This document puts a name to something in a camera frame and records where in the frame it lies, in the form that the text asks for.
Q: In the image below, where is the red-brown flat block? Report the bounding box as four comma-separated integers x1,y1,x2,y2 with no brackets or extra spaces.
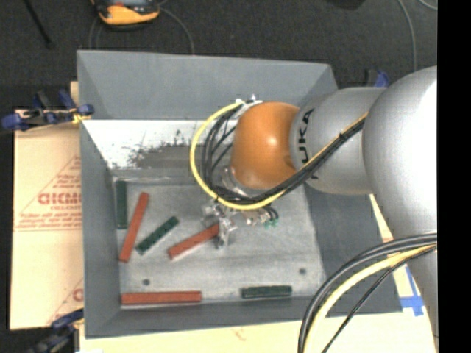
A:
120,290,203,306
166,223,221,262
118,191,151,264

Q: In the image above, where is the dark green flat block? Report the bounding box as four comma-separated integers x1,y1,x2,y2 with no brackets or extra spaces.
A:
115,180,129,230
135,215,180,256
239,285,294,300

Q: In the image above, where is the brown cardboard board red print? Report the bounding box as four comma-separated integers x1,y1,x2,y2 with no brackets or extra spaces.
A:
9,80,86,331

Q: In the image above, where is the grey metal bin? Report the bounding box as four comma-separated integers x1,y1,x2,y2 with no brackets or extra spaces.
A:
76,49,403,338

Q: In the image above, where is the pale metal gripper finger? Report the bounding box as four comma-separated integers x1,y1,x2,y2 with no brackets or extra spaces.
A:
214,216,237,250
200,202,224,228

